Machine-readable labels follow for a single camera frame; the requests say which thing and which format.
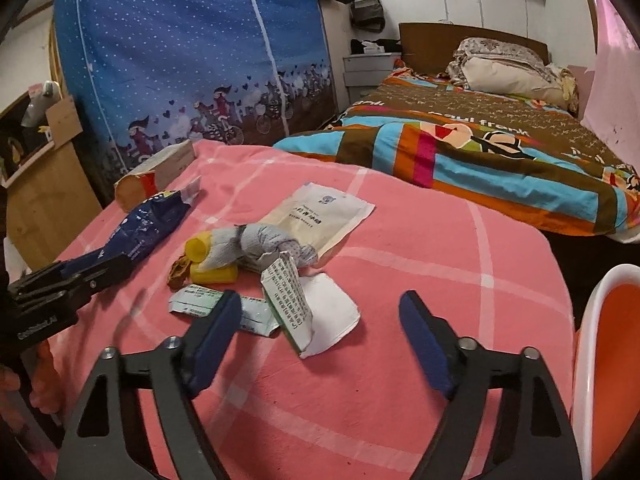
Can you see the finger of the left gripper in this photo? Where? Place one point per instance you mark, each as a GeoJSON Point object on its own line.
{"type": "Point", "coordinates": [78, 275]}

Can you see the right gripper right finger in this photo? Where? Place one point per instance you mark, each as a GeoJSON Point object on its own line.
{"type": "Point", "coordinates": [532, 436]}

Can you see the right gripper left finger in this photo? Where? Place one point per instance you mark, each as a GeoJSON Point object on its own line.
{"type": "Point", "coordinates": [106, 436]}

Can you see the round brown paper container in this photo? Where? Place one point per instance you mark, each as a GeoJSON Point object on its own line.
{"type": "Point", "coordinates": [131, 194]}

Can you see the yellow plastic bottle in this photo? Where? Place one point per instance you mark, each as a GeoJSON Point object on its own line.
{"type": "Point", "coordinates": [224, 275]}

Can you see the dark blue snack wrapper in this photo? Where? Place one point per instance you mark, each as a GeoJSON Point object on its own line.
{"type": "Point", "coordinates": [142, 230]}

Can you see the yellow plastic cap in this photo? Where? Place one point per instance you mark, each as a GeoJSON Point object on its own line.
{"type": "Point", "coordinates": [198, 247]}

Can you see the green white medicine box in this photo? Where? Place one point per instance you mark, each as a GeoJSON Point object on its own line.
{"type": "Point", "coordinates": [284, 292]}

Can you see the grey sock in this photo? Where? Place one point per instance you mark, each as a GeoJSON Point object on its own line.
{"type": "Point", "coordinates": [256, 246]}

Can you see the white tissue paper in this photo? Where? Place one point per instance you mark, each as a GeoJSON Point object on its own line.
{"type": "Point", "coordinates": [334, 314]}

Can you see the beige medicine sachet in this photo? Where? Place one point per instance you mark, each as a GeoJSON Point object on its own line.
{"type": "Point", "coordinates": [318, 216]}

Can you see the orange trash bin white rim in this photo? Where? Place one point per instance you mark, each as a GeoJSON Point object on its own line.
{"type": "Point", "coordinates": [605, 410]}

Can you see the wooden cabinet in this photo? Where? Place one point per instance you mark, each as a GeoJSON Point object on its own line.
{"type": "Point", "coordinates": [50, 199]}

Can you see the thick old book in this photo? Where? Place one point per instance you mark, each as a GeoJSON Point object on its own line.
{"type": "Point", "coordinates": [155, 173]}

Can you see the pink checked blanket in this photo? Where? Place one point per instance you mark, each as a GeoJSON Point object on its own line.
{"type": "Point", "coordinates": [356, 405]}

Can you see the grey plush toy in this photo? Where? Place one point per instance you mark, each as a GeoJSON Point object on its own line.
{"type": "Point", "coordinates": [41, 98]}

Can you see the blue fabric wardrobe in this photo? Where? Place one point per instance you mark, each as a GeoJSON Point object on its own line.
{"type": "Point", "coordinates": [147, 74]}

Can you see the colourful striped bed quilt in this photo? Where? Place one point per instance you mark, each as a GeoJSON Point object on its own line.
{"type": "Point", "coordinates": [524, 158]}

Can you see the pink hanging sheet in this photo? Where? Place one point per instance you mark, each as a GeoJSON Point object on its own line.
{"type": "Point", "coordinates": [612, 110]}

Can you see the grey nightstand drawers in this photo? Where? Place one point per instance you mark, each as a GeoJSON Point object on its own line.
{"type": "Point", "coordinates": [363, 73]}

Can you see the beige floral pillow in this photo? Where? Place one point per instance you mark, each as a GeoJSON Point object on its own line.
{"type": "Point", "coordinates": [499, 67]}

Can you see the grey hanging tote bag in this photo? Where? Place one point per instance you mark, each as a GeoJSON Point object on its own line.
{"type": "Point", "coordinates": [367, 15]}

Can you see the wooden headboard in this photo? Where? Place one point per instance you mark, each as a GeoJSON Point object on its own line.
{"type": "Point", "coordinates": [428, 48]}

